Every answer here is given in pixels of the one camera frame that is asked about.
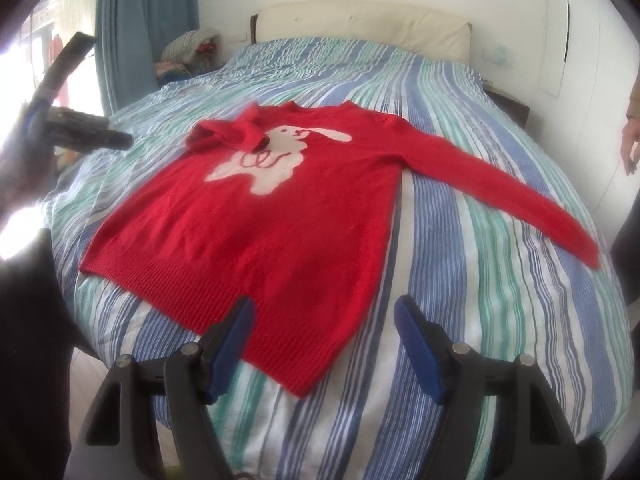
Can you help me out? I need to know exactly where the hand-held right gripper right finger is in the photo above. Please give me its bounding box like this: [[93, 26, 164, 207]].
[[393, 295, 587, 480]]

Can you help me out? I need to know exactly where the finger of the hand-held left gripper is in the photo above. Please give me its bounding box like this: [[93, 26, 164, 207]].
[[47, 107, 134, 152], [34, 31, 97, 111]]

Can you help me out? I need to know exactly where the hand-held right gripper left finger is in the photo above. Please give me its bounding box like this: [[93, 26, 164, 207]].
[[77, 295, 257, 480]]

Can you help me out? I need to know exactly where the red sweater with white rabbit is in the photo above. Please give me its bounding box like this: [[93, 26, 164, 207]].
[[79, 100, 601, 400]]

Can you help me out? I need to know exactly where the pile of mixed clothes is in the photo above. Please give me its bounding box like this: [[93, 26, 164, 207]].
[[154, 30, 222, 86]]

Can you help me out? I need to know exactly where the red hanging garment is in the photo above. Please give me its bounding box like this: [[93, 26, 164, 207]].
[[47, 34, 71, 111]]

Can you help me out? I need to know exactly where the blue curtain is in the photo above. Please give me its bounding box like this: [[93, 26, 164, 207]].
[[95, 0, 202, 117]]

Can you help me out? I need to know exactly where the striped bed duvet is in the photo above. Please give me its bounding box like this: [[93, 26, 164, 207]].
[[40, 35, 632, 477]]

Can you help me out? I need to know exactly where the person's dark clothing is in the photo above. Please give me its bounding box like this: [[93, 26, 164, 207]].
[[0, 225, 87, 480]]

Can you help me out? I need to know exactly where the dark wooden nightstand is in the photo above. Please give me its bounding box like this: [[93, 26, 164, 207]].
[[485, 85, 531, 129]]

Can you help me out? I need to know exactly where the cream padded headboard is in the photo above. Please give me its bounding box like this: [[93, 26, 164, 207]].
[[250, 2, 473, 63]]

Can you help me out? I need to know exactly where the white wardrobe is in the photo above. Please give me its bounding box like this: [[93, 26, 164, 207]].
[[542, 0, 640, 102]]

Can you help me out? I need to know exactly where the white wall socket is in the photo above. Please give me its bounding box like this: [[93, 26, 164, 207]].
[[482, 45, 516, 67]]

